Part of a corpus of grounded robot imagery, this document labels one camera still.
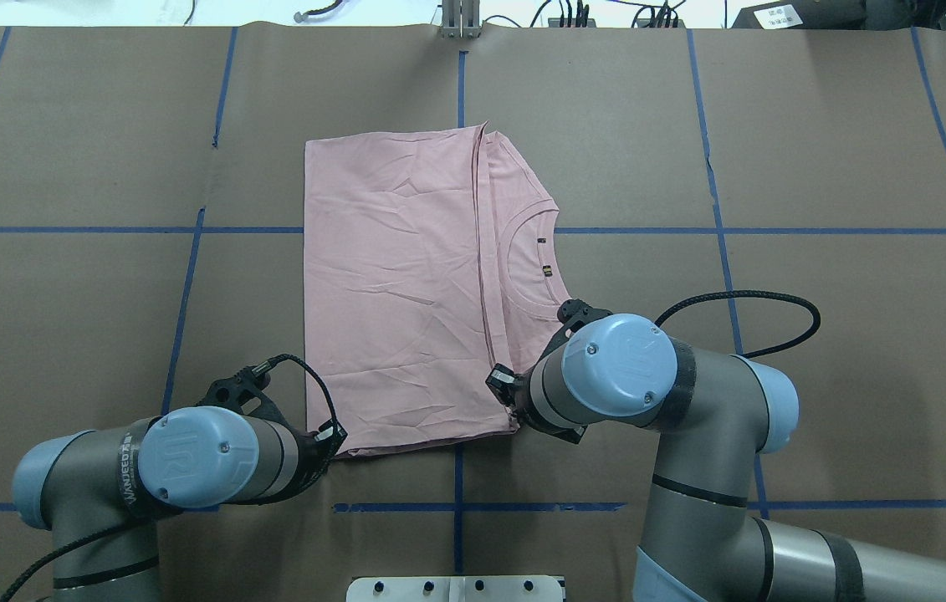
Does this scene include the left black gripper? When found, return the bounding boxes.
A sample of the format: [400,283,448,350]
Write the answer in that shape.
[293,422,349,489]

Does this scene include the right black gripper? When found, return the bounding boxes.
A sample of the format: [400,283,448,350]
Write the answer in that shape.
[485,363,588,445]

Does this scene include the pink Snoopy t-shirt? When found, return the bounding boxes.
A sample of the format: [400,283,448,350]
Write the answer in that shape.
[302,125,569,460]

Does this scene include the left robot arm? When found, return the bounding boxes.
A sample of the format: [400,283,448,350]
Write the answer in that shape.
[1,406,347,601]

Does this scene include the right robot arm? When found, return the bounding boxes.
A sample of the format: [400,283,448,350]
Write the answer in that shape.
[485,309,946,601]

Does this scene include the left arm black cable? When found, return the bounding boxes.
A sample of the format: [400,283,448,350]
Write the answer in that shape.
[0,355,341,602]

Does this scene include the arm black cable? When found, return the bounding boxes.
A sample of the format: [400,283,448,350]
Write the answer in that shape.
[0,355,341,602]
[654,289,822,359]

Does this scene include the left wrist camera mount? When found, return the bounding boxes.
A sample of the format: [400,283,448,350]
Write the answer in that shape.
[194,361,290,427]

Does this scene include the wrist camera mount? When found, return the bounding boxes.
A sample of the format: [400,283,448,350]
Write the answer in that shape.
[545,298,613,355]
[194,361,290,427]

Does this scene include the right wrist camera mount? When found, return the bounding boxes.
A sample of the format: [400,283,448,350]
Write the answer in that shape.
[545,298,613,355]

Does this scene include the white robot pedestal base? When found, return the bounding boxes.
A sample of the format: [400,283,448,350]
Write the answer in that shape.
[345,574,567,601]

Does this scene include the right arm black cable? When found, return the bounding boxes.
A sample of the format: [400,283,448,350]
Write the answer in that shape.
[654,289,822,359]

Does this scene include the aluminium frame post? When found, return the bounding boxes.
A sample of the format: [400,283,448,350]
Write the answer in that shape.
[438,0,483,39]

